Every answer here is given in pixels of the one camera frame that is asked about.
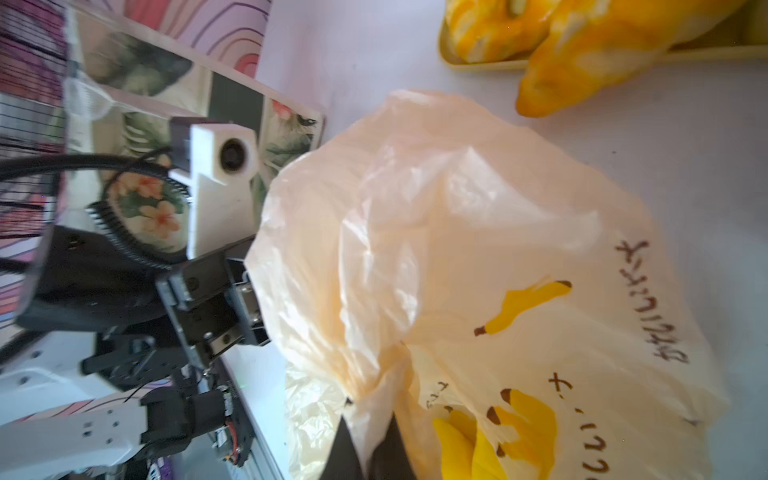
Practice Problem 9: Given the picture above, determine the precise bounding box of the striped croissant bread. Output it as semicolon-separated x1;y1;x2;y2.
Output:
516;1;744;118

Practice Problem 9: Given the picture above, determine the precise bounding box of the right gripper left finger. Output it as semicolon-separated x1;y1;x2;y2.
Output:
320;418;365;480

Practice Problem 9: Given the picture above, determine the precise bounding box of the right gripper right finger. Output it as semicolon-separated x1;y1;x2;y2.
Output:
368;416;417;480

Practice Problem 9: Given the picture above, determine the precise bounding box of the yellow bread tray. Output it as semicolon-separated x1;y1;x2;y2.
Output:
438;1;767;74

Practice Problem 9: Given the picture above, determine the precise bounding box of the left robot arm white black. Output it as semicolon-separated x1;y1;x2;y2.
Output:
1;225;279;479

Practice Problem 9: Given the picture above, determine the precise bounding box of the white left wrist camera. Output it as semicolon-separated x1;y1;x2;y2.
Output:
169;117;259;259

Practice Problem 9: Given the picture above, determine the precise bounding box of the translucent beige plastic bag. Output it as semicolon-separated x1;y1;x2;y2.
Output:
246;91;728;479

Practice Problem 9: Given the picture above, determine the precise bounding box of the white canvas tote bag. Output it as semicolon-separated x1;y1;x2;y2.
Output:
64;1;324;263

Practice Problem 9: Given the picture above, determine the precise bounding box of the black wire basket left wall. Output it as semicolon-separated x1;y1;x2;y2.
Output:
0;0;70;283

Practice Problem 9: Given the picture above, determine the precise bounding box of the striped ring bread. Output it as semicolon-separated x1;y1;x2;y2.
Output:
444;0;560;64

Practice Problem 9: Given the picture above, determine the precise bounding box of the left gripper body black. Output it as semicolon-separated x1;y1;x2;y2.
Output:
14;225;269;390

